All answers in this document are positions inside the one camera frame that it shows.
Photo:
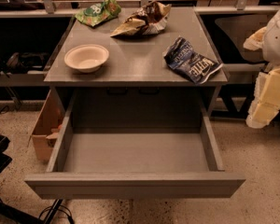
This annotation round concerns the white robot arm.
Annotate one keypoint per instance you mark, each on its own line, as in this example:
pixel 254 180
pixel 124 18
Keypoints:
pixel 267 39

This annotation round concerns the grey top drawer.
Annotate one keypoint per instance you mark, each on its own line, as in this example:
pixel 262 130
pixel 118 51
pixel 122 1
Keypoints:
pixel 135 145

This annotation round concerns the brown crumpled chip bag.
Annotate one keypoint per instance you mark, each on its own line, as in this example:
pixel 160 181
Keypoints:
pixel 150 19

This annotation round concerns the blue kettle chip bag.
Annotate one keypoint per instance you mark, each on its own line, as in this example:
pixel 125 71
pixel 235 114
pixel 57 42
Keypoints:
pixel 185 61

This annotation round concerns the white paper bowl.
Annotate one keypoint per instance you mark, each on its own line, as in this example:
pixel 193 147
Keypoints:
pixel 86 58

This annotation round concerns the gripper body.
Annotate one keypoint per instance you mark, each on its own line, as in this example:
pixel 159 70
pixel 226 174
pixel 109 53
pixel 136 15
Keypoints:
pixel 277 40

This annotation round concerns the cardboard box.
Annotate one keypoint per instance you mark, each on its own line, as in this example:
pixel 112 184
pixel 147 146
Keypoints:
pixel 47 126

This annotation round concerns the grey drawer cabinet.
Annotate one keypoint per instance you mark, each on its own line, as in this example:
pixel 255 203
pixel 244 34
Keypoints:
pixel 135 87

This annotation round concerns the green chip bag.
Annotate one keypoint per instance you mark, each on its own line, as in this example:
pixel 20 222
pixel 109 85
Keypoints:
pixel 99 13

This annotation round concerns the black chair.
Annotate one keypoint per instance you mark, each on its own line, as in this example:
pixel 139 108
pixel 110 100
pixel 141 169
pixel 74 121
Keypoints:
pixel 243 64

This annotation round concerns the black stand base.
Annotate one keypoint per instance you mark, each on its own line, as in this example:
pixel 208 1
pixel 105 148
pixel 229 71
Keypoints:
pixel 12 185

